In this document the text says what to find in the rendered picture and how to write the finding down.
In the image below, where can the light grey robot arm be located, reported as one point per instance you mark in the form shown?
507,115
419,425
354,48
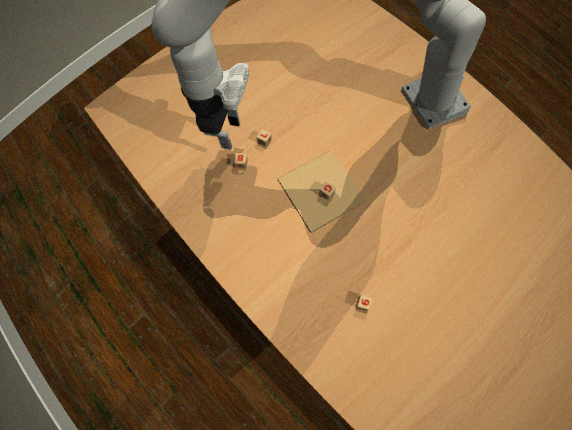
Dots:
459,23

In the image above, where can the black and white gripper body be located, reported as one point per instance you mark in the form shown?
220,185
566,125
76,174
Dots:
202,96

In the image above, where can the tan square mat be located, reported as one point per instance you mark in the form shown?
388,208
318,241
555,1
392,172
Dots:
303,185

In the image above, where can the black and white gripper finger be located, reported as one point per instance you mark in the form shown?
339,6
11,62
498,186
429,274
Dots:
223,139
233,118

